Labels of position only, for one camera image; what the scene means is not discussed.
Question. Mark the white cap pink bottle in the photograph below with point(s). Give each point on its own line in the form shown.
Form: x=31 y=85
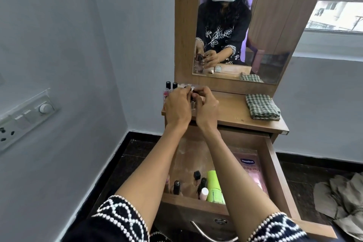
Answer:
x=203 y=194

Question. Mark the person's right fingers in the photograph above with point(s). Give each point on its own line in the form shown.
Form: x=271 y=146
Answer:
x=203 y=93

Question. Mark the person's right hand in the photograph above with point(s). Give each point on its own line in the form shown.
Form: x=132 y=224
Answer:
x=208 y=111

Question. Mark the dressing table mirror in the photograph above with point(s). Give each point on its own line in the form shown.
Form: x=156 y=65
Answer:
x=269 y=23

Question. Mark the white wall switch panel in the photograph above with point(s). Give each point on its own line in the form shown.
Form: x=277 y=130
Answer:
x=27 y=119

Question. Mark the lime green tube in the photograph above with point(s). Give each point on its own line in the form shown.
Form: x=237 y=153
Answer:
x=214 y=186

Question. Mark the pink nail polish bottle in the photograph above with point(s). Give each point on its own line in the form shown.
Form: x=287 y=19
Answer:
x=165 y=95

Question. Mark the person's left fingers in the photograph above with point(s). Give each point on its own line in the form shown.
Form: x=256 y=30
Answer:
x=185 y=91

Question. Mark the clear glass nail polish bottle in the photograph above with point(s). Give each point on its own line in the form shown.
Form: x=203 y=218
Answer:
x=194 y=105

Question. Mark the person's right forearm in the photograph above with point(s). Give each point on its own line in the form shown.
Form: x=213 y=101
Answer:
x=235 y=173

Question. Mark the dark slim cosmetic bottle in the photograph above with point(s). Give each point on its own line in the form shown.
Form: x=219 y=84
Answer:
x=202 y=185

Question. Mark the person's left hand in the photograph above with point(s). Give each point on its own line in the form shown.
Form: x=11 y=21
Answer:
x=177 y=108

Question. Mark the wooden drawer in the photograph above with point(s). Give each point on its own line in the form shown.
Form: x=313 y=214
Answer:
x=278 y=171

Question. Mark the pink lotion bottle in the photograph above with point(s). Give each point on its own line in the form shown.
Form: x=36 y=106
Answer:
x=252 y=172

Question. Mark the crumpled grey cloth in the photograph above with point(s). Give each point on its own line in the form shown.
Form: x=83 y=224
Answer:
x=340 y=199

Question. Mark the black white embroidered garment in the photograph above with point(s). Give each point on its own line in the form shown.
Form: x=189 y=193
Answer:
x=122 y=217

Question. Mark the wooden dressing table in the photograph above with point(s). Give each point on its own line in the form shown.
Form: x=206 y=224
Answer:
x=241 y=114

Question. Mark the person's left forearm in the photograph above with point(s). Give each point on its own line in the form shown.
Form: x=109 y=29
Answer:
x=147 y=165

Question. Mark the green checked folded cloth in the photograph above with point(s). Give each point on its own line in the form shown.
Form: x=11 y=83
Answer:
x=262 y=106

